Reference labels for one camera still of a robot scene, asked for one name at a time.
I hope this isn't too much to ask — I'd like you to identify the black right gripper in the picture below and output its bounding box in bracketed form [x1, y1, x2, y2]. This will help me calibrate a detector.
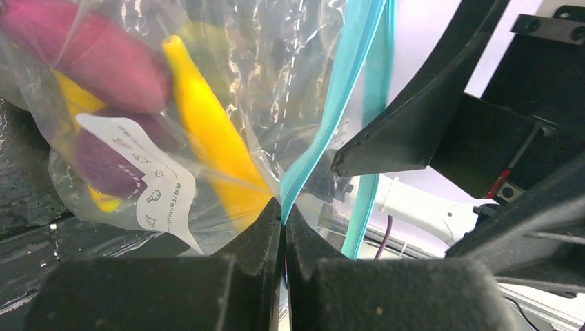
[331, 1, 584, 292]

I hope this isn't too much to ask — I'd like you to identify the yellow toy banana front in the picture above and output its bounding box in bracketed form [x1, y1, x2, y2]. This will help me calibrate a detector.
[50, 68, 122, 214]

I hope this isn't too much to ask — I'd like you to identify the pink toy peach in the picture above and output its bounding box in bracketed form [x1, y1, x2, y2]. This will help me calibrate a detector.
[75, 106, 177, 199]

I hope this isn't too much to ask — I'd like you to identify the clear zip top bag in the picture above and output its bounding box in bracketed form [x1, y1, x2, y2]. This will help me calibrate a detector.
[1, 1, 397, 259]

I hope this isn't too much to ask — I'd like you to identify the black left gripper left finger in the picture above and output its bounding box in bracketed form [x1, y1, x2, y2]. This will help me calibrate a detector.
[25, 199, 281, 330]

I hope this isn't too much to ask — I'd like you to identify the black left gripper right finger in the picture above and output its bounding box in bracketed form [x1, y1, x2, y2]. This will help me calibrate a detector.
[284, 208, 517, 330]

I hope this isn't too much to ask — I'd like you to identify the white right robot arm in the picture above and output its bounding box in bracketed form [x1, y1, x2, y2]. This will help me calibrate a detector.
[332, 1, 584, 295]

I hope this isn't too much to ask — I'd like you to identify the yellow toy banana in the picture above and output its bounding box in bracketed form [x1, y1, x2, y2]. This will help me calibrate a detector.
[162, 35, 272, 230]
[50, 68, 122, 214]

